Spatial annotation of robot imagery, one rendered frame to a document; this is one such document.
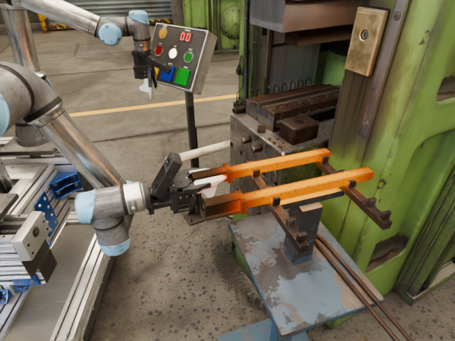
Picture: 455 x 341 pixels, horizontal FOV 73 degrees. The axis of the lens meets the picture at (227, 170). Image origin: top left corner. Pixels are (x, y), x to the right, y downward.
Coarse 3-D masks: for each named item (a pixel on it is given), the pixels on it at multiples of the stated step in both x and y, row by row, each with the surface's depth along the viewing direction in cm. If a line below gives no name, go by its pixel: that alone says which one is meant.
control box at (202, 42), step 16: (176, 32) 146; (192, 32) 141; (208, 32) 137; (176, 48) 146; (192, 48) 141; (208, 48) 141; (176, 64) 146; (192, 64) 141; (208, 64) 145; (160, 80) 151; (192, 80) 141
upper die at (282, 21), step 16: (256, 0) 105; (272, 0) 97; (288, 0) 93; (304, 0) 96; (320, 0) 98; (336, 0) 101; (352, 0) 104; (256, 16) 107; (272, 16) 100; (288, 16) 96; (304, 16) 99; (320, 16) 102; (336, 16) 105; (352, 16) 108
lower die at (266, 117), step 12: (324, 84) 144; (264, 96) 131; (276, 96) 128; (288, 96) 126; (312, 96) 126; (324, 96) 128; (252, 108) 127; (288, 108) 117; (312, 108) 122; (264, 120) 121; (276, 120) 116
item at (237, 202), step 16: (336, 176) 78; (352, 176) 78; (368, 176) 79; (240, 192) 72; (256, 192) 72; (272, 192) 72; (288, 192) 73; (304, 192) 75; (208, 208) 68; (224, 208) 70; (240, 208) 70
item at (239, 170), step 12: (288, 156) 86; (300, 156) 86; (312, 156) 86; (216, 168) 80; (228, 168) 80; (240, 168) 81; (252, 168) 81; (264, 168) 82; (276, 168) 84; (192, 180) 78; (228, 180) 79
